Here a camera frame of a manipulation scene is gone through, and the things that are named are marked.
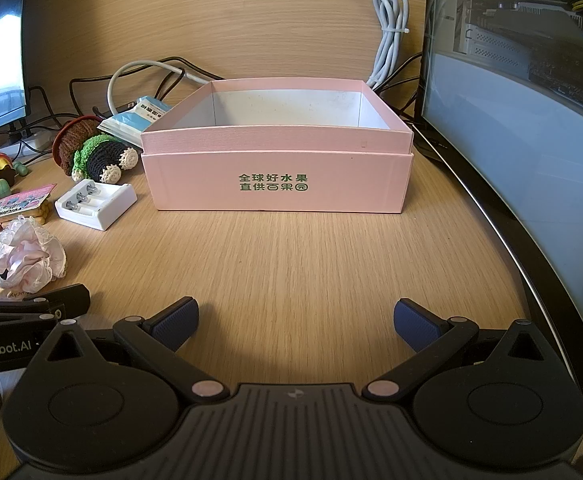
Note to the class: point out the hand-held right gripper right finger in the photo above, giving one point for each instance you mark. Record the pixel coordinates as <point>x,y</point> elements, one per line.
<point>416,325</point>

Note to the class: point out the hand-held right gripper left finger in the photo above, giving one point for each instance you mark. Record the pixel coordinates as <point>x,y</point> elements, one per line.
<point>176,322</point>

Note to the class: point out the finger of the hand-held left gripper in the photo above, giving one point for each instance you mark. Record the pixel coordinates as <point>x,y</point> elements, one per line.
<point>66,300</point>

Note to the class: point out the pink cardboard box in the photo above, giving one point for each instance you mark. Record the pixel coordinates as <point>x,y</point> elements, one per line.
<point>271,180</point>

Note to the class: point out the light blue packet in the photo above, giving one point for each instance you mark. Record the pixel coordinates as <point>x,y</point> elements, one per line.
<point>136,116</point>

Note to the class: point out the pink white crumpled cloth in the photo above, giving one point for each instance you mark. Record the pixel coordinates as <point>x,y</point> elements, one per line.
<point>26,255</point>

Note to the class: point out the tan toy piece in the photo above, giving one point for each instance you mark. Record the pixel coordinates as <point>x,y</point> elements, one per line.
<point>38,214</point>

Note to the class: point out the white battery charger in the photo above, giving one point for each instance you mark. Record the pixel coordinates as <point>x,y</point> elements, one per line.
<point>96,205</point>

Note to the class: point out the pink printed card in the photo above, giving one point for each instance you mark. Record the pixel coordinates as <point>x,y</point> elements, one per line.
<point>16,202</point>

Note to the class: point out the knitted doll with brown hat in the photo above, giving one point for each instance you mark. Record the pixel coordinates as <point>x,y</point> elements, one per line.
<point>96,152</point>

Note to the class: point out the white power strip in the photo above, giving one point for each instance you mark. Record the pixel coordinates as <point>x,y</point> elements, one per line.
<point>28,142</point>

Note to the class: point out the glass-sided computer case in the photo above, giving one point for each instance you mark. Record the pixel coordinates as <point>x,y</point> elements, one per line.
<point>521,135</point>

